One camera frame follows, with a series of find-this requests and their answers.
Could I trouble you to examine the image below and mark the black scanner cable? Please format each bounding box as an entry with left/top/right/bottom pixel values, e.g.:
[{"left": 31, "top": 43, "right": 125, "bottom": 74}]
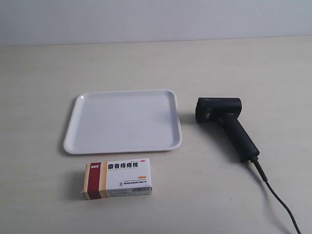
[{"left": 246, "top": 159, "right": 302, "bottom": 234}]

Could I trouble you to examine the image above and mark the black handheld barcode scanner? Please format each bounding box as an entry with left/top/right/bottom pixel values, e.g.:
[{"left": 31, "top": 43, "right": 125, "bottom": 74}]
[{"left": 195, "top": 97, "right": 260, "bottom": 162}]

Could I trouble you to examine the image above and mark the white plastic tray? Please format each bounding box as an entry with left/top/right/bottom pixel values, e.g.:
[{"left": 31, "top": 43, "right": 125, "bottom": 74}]
[{"left": 63, "top": 89, "right": 182, "bottom": 155}]

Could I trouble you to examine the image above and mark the white red medicine box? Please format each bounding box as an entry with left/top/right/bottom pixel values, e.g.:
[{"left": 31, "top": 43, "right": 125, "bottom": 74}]
[{"left": 82, "top": 158, "right": 152, "bottom": 200}]

